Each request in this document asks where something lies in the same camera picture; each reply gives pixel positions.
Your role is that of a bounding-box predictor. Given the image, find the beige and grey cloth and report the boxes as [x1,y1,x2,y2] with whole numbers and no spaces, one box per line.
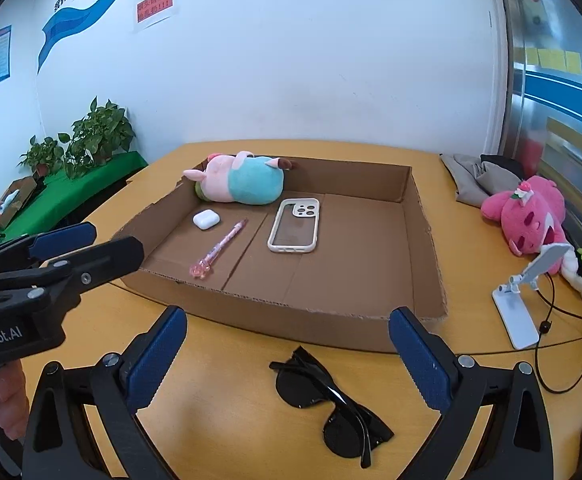
[441,152,526,206]

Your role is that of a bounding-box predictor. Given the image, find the large potted green plant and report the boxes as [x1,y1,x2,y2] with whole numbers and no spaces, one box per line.
[58,96,137,180]

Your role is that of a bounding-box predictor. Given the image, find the small open cardboard box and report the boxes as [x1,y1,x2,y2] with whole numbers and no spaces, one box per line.
[0,177,39,228]

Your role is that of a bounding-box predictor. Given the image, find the black sunglasses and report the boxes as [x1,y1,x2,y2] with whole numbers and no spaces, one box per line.
[269,346,394,467]

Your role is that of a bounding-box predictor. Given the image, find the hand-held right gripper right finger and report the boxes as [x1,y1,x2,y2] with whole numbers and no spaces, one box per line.
[388,306,566,480]

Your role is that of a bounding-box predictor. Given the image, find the white phone stand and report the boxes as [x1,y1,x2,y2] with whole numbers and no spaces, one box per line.
[492,242,574,351]

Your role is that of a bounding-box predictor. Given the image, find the person's left hand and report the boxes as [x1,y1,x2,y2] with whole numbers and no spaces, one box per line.
[0,360,26,442]

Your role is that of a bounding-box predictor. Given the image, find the teal and pink plush pig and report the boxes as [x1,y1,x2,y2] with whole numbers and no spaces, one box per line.
[183,151,299,206]

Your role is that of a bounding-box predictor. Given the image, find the pink strawberry plush bear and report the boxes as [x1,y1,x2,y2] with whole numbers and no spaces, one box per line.
[481,176,569,258]

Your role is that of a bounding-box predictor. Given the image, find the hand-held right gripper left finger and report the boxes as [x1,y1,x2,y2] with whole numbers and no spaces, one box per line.
[24,305,189,480]

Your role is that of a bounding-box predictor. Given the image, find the small potted green plant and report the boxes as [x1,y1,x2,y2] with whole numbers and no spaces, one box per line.
[21,135,64,178]

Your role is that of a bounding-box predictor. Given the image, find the pink glitter pen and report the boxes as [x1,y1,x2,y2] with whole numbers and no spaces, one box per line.
[189,218,248,279]

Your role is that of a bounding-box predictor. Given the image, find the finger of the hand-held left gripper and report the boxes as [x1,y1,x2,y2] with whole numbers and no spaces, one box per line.
[21,221,98,266]
[31,236,145,295]

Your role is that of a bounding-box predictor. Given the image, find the blue wave wall decal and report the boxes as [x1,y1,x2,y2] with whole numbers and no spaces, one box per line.
[36,0,172,76]

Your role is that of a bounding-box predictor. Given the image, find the black cable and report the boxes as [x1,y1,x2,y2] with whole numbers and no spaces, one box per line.
[491,270,582,394]

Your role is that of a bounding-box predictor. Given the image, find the glass partition with blue stripe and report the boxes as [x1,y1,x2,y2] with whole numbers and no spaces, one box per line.
[491,0,582,241]

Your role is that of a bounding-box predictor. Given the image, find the clear white-rimmed phone case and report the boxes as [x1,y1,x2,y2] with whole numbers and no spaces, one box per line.
[267,198,320,253]

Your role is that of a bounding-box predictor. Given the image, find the green table cloth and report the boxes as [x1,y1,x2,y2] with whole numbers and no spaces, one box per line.
[0,150,149,251]

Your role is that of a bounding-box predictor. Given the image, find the shallow cardboard box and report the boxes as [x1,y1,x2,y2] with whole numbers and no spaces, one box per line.
[108,152,448,356]

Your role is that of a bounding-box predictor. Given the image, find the red and white paper notice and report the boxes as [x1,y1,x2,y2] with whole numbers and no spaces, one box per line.
[134,0,174,33]

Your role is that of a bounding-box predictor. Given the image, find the yellow sticky notes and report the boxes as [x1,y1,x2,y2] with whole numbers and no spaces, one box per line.
[523,47,582,73]

